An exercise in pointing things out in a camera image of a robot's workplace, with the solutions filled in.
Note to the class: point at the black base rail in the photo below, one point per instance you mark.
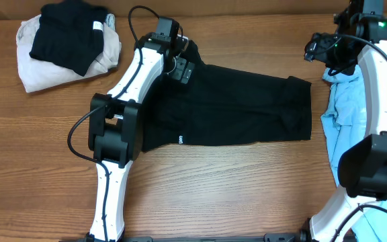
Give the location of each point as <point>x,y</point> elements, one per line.
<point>268,237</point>

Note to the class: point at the light blue t-shirt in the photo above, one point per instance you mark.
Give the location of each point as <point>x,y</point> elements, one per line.
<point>344,125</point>

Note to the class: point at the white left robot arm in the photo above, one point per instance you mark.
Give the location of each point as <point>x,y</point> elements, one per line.
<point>115,123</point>

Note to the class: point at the folded black garment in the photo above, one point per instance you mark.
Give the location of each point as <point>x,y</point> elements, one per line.
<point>70,35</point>

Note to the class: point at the black t-shirt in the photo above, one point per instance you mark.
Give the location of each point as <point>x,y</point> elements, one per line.
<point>220,107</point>

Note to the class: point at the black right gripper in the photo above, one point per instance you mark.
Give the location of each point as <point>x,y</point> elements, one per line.
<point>318,50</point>

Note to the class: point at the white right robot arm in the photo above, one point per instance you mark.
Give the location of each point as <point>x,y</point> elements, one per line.
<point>360,41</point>

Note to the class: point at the folded beige garment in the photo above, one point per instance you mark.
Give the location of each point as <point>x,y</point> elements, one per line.
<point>37,75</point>

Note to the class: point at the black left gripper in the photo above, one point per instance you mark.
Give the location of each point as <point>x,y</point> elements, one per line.
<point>183,69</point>

